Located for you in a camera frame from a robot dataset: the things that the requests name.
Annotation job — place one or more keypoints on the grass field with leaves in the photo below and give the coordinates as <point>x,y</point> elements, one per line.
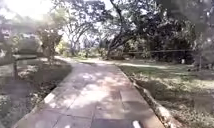
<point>181,90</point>

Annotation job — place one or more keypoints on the grey building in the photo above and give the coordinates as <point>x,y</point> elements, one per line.
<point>15,46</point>

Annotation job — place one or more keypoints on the low dark railing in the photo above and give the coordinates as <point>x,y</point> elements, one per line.
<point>155,52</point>

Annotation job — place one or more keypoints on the robot's own part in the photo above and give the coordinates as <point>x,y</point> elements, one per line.
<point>136,124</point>

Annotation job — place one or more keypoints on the small leafy tree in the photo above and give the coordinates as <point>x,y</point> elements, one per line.
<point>48,40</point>

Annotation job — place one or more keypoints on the grey slab paved path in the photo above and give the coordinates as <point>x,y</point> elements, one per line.
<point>95,100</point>

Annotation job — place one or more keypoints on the leaf-strewn grass verge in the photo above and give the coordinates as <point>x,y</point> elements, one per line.
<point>18,96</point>

